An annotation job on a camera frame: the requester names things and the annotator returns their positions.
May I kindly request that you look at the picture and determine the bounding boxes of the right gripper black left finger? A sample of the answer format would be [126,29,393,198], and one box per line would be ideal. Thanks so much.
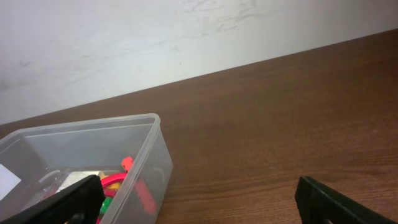
[1,175,105,224]

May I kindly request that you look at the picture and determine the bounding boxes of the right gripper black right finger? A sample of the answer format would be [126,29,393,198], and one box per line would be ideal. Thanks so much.
[295,176,397,224]

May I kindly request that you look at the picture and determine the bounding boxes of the orange bit holder strip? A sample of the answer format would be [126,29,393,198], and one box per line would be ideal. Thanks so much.
[121,157,157,215]

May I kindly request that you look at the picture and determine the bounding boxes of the clear plastic container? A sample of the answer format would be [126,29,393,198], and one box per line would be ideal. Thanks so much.
[1,114,173,223]

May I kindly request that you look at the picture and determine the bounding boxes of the clear bag of wall plugs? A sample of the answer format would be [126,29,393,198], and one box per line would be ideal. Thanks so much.
[25,170,121,208]

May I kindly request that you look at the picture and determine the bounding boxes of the red handled pliers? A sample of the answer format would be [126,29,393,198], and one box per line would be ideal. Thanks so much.
[96,172,127,224]

